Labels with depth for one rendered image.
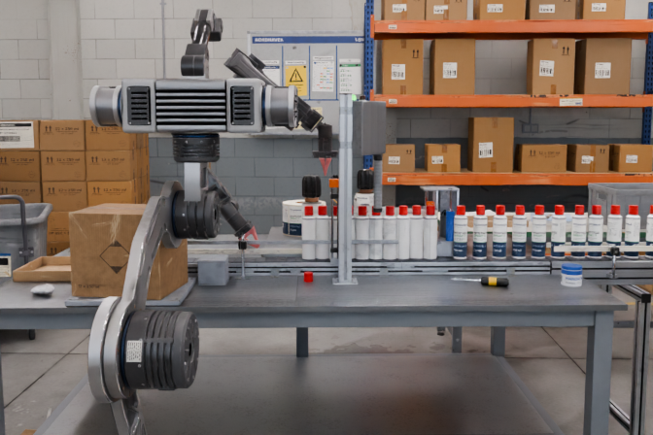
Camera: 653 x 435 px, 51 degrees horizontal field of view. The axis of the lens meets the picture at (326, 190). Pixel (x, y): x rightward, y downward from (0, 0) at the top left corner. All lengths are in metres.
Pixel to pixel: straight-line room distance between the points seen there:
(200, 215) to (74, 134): 4.00
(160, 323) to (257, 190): 5.54
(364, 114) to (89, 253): 1.02
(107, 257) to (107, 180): 3.64
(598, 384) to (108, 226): 1.65
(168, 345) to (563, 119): 6.13
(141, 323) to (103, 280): 0.68
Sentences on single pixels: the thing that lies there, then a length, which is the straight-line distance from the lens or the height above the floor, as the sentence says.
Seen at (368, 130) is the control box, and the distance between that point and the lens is 2.41.
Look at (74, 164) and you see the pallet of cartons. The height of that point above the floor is 1.03.
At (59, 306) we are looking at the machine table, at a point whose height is 0.83.
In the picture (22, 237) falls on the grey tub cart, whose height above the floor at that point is 0.69.
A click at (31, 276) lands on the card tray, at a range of 2.68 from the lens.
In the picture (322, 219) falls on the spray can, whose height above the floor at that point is 1.03.
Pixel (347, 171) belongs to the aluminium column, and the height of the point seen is 1.23.
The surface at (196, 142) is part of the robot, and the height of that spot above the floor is 1.35.
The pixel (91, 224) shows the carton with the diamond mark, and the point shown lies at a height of 1.08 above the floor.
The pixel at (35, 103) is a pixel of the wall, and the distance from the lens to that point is 7.68.
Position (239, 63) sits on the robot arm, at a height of 1.60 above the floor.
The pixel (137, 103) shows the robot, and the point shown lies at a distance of 2.01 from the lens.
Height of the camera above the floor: 1.42
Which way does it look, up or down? 6 degrees down
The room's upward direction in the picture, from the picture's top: straight up
